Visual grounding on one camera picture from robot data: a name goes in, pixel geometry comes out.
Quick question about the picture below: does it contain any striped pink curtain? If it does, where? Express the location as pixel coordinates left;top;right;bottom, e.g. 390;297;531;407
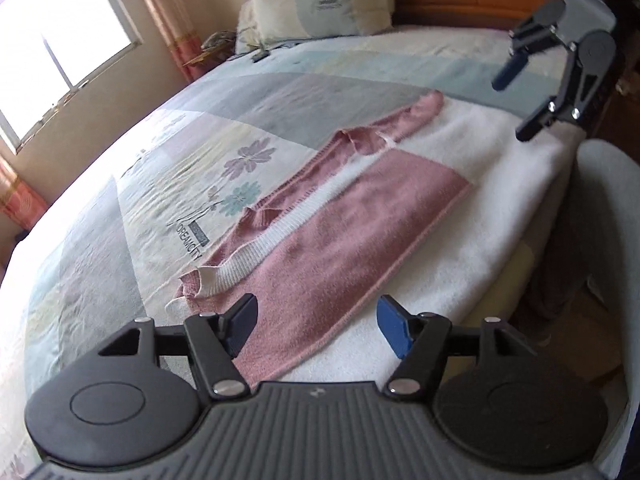
0;155;48;233
125;0;206;83

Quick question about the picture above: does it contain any pink and white sweater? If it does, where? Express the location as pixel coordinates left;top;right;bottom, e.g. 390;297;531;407
167;90;581;386

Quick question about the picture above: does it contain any large printed pillow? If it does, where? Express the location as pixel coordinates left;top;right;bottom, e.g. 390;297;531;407
247;0;396;46

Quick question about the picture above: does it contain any window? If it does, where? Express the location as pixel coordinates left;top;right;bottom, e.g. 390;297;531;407
0;0;138;153

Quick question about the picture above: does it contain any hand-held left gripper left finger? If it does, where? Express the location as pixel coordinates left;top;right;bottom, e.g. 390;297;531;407
98;293;259;402

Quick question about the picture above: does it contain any small printed pillow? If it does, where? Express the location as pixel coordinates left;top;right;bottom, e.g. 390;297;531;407
235;0;261;53

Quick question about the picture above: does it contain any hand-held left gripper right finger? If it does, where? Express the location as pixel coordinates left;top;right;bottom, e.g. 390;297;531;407
377;296;537;402

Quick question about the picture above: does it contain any wooden nightstand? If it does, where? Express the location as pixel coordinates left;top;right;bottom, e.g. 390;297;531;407
182;50;226;68

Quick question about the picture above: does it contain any bed with patchwork sheet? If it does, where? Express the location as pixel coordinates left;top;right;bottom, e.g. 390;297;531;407
0;22;631;480

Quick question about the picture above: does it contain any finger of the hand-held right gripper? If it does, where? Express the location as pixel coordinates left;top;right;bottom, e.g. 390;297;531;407
516;40;601;142
492;0;567;92

